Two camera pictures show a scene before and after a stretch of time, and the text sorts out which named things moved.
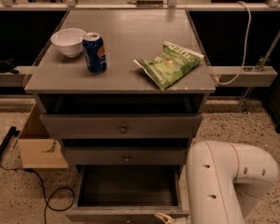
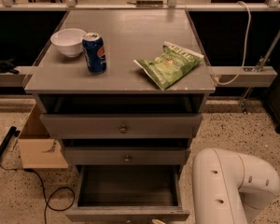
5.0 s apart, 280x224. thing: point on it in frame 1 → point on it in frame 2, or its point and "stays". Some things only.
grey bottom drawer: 129,194 stays
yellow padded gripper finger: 167,217 → 157,221
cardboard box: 38,149 stays
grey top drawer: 118,126 stays
